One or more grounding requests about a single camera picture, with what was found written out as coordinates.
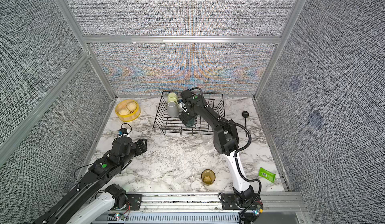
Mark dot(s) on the green snack packet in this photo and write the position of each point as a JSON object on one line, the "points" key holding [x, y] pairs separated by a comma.
{"points": [[267, 175]]}

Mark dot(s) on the left steamed bun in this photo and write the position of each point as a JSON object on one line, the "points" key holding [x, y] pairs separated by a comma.
{"points": [[124, 112]]}

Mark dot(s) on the clear glass cup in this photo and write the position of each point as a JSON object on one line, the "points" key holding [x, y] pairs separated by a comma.
{"points": [[208, 146]]}

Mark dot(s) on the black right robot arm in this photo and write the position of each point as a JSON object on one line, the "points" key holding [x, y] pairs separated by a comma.
{"points": [[230, 138]]}

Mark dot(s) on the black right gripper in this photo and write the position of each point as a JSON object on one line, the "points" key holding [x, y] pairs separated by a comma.
{"points": [[184, 114]]}

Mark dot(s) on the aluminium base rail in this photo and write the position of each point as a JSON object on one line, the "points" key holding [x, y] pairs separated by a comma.
{"points": [[206, 208]]}

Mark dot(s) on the grey mug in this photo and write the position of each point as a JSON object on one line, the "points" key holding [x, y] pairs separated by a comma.
{"points": [[172, 109]]}

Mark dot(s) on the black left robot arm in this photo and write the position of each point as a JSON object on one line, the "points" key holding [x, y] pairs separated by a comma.
{"points": [[112, 163]]}

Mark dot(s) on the yellow bamboo steamer basket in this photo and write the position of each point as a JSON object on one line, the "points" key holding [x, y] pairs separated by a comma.
{"points": [[131, 117]]}

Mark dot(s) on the light green mug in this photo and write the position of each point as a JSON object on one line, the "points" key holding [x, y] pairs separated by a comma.
{"points": [[172, 97]]}

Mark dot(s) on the dark green mug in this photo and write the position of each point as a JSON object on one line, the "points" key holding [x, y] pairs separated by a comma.
{"points": [[191, 123]]}

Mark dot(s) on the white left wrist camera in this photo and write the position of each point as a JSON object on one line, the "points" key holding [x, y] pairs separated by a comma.
{"points": [[122, 132]]}

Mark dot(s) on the steamed bun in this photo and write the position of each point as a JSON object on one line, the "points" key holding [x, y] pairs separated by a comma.
{"points": [[131, 106], [124, 112]]}

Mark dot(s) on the right steamed bun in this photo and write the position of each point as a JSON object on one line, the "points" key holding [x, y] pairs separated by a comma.
{"points": [[131, 106]]}

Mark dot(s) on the black ladle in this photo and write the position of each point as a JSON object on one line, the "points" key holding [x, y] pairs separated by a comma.
{"points": [[245, 115]]}

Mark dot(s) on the amber glass cup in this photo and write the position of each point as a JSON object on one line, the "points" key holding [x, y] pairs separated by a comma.
{"points": [[208, 177]]}

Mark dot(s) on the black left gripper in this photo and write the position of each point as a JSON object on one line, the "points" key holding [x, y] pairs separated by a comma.
{"points": [[140, 146]]}

